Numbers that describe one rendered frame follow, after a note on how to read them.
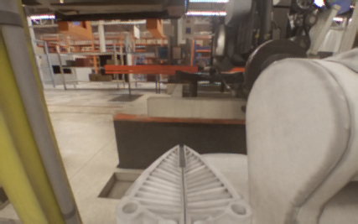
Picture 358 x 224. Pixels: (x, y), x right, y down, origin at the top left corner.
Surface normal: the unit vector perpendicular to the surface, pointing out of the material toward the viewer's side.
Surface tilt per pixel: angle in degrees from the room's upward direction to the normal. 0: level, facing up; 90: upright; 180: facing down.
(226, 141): 90
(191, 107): 90
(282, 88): 89
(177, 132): 90
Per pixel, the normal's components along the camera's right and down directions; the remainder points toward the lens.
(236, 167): 0.00, -0.08
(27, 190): -0.04, 0.29
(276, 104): -1.00, -0.02
